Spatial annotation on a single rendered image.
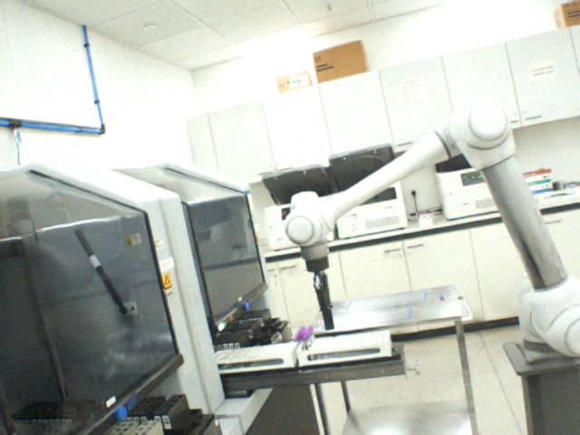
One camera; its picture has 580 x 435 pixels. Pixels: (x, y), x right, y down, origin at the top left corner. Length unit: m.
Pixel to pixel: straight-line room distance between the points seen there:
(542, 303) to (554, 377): 0.34
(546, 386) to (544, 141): 3.13
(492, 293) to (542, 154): 1.33
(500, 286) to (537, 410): 2.29
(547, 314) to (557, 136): 3.28
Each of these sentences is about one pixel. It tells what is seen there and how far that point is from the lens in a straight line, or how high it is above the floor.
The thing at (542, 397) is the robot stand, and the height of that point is 0.59.
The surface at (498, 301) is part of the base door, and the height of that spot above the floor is 0.22.
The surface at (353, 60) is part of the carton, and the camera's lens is 4.24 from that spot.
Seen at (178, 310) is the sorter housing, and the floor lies 1.10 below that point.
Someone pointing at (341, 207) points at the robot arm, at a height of 1.30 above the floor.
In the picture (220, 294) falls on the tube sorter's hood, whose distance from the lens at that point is 1.71.
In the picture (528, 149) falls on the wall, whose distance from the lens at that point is 4.55.
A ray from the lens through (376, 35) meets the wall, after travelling 4.58.
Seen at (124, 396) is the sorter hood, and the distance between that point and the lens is 1.19.
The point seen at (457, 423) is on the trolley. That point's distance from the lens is 2.25.
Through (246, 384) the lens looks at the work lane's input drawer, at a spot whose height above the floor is 0.78.
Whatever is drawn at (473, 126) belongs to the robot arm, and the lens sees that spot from 1.30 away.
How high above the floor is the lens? 1.38
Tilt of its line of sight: 3 degrees down
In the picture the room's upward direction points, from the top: 12 degrees counter-clockwise
